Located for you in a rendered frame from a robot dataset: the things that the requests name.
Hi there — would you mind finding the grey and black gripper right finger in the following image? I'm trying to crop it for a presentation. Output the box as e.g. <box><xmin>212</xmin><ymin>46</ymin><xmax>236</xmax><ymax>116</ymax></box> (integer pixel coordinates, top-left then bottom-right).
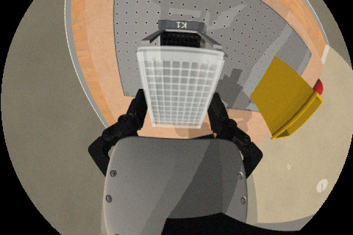
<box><xmin>207</xmin><ymin>93</ymin><xmax>263</xmax><ymax>179</ymax></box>

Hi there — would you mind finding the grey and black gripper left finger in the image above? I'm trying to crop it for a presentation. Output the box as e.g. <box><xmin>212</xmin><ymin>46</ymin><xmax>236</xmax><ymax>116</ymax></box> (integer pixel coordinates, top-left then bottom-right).
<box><xmin>88</xmin><ymin>89</ymin><xmax>148</xmax><ymax>177</ymax></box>

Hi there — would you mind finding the yellow plastics bin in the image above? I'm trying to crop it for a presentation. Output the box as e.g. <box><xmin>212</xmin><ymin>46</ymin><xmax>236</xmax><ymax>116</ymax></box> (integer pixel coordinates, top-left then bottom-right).
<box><xmin>250</xmin><ymin>56</ymin><xmax>323</xmax><ymax>140</ymax></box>

